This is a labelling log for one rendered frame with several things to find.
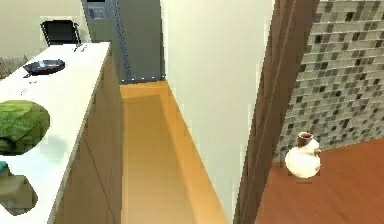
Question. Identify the green lettuce head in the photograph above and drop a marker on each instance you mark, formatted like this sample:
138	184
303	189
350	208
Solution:
20	126

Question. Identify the grey fridge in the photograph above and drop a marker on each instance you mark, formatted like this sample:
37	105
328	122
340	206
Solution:
133	36

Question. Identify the white round vase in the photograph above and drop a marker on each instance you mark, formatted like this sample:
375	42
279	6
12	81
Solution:
303	160

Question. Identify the white-topped brown kitchen counter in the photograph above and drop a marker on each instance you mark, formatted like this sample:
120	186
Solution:
73	110

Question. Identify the black frying pan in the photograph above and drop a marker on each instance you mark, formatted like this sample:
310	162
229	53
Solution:
45	66

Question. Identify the brown door frame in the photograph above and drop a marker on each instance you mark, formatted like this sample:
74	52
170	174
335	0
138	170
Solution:
276	110

